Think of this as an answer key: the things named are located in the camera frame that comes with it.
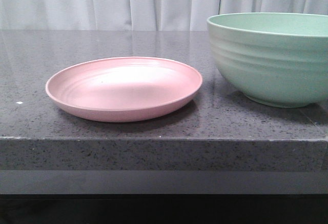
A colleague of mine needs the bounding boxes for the green bowl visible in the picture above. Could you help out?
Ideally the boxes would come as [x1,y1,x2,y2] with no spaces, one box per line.
[207,12,327,108]

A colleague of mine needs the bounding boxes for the pink plate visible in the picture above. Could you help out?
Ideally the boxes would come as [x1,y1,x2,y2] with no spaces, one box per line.
[46,56,202,123]

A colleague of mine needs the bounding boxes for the white curtain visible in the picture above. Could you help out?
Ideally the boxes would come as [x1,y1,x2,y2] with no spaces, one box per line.
[1,0,327,31]

